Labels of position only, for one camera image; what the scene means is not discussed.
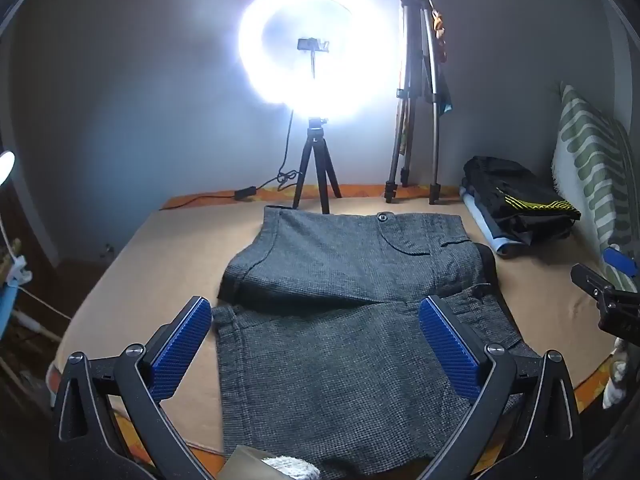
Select ring light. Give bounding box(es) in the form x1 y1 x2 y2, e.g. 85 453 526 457
238 0 401 122

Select silver folded tripod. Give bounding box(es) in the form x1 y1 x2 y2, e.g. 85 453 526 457
384 0 446 206

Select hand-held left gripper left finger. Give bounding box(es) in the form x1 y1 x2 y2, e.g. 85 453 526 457
49 296 213 480

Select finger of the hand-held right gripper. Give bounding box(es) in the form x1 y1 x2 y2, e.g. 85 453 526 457
570 246 640 345

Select light blue folded cloth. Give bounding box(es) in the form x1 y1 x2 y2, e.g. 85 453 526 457
459 185 526 260

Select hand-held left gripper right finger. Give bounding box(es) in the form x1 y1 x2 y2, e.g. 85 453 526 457
416 295 585 480

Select white knitted cloth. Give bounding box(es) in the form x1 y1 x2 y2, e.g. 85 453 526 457
262 455 322 480

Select black power cable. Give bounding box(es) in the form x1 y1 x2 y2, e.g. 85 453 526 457
173 110 304 209

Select beige bed sheet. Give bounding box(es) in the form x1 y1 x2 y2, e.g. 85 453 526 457
55 191 621 461

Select small black tripod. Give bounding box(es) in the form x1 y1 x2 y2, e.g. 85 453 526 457
292 116 343 215

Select light blue stand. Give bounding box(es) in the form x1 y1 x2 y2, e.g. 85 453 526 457
0 255 33 341

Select colourful hanging cloth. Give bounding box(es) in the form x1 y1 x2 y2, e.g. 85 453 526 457
431 9 455 112

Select green striped pillow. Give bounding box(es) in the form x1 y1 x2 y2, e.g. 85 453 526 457
551 82 640 281

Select black folded clothes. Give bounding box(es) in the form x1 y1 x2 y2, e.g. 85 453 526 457
462 156 583 247

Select grey pants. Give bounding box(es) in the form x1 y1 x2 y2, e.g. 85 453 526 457
212 205 543 480

